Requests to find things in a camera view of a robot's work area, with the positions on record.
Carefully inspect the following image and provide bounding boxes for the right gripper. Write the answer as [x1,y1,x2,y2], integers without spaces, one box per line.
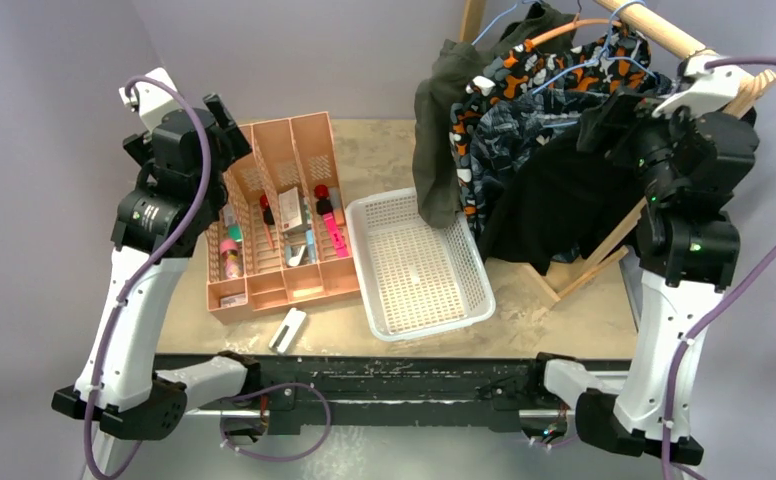
[580,88,712,204]

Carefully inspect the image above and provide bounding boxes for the black shorts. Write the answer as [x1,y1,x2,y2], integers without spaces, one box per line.
[477,105,758,277]

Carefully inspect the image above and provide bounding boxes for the peach plastic desk organizer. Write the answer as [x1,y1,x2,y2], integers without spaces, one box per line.
[206,112,360,323]

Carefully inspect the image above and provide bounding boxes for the white plastic basket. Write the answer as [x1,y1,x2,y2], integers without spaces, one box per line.
[345,188,496,342]

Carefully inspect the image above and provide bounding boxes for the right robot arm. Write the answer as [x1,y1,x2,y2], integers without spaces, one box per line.
[525,88,759,466]

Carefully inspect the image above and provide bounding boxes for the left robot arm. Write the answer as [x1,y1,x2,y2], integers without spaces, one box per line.
[51,94,262,441]

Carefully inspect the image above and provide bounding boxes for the orange camouflage shorts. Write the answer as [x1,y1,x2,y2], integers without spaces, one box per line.
[449,25,673,238]

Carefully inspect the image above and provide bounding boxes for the dark leaf print shorts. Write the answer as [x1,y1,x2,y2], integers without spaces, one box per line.
[468,88,642,273]

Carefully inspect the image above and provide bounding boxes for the olive green shorts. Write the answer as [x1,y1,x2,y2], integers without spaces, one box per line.
[412,1,574,228]

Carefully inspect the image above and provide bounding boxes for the white medicine box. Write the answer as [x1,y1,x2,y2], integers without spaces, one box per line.
[277,187,310,235]

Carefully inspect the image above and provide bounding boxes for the pink small bottle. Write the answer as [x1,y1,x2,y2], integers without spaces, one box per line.
[219,237,243,279]

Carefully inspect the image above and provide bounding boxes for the red black marker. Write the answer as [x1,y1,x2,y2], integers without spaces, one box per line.
[314,184,334,216]

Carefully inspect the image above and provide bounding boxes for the pink highlighter marker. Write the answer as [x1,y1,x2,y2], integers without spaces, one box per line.
[322,211,349,258]

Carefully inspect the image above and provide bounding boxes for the wooden clothes rack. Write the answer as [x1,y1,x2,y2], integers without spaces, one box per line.
[450,25,759,292]

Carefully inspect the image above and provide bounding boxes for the white rectangular eraser box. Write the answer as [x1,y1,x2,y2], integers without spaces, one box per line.
[268,308,307,355]

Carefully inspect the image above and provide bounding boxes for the blue wire hanger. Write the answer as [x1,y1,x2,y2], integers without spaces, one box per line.
[450,24,664,132]

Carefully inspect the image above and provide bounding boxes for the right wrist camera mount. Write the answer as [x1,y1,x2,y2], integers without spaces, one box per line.
[651,54,751,119]

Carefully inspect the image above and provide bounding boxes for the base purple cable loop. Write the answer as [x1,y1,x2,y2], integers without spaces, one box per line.
[218,382,333,464]

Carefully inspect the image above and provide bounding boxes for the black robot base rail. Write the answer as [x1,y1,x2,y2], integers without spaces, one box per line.
[152,352,634,439]

